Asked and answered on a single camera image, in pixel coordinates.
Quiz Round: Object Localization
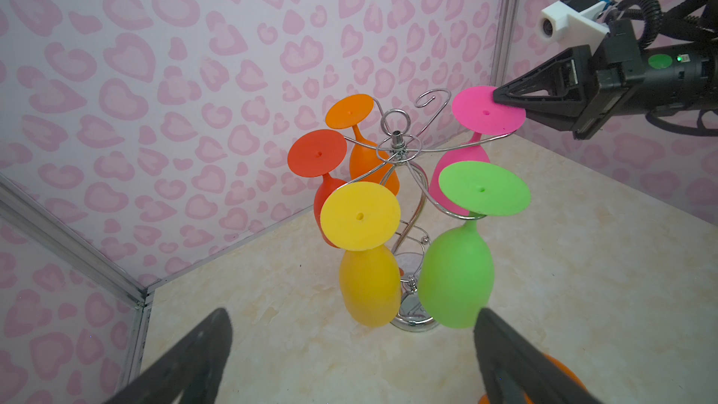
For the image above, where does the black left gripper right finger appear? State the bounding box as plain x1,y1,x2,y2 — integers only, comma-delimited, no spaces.
474,308,600,404

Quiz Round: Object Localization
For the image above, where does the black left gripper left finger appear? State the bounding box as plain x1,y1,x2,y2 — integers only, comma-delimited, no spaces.
108,308,233,403

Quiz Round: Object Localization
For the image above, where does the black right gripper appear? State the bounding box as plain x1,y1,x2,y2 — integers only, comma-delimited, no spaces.
493,20,646,140

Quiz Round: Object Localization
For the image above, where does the pink wine glass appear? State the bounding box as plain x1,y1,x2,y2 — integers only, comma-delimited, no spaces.
428,86,527,216

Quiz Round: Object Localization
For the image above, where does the green wine glass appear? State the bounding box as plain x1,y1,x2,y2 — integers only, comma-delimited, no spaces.
417,161,531,329

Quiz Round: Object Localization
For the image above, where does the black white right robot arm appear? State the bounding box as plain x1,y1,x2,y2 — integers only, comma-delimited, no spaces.
493,20,717,140

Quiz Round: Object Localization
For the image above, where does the orange wine glass back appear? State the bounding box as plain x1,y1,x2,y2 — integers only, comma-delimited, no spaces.
325,94,388,180

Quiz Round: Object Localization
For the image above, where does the yellow wine glass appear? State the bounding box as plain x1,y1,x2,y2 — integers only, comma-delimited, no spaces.
320,181,402,327

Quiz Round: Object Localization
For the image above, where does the red wine glass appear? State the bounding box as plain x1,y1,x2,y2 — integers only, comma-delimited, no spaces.
288,129,347,248

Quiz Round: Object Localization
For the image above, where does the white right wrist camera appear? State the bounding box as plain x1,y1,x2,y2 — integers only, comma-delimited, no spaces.
537,0,614,52

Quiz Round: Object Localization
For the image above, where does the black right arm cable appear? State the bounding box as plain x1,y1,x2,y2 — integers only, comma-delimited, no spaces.
610,0,718,49

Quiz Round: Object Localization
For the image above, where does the chrome wire wine glass rack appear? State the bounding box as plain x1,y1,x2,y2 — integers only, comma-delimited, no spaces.
335,88,517,333

